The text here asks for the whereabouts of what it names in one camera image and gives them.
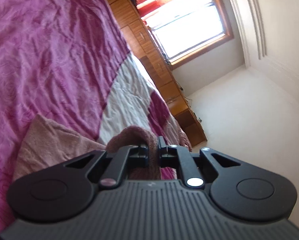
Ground pink knitted sweater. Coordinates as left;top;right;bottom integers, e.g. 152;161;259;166
12;114;161;181

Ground long wooden drawer cabinet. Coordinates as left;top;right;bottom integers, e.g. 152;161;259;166
107;0;207;146

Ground wooden framed window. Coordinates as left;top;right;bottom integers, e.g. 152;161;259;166
141;0;234;70

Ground pink white patchwork bedspread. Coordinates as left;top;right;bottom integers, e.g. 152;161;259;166
0;0;191;231

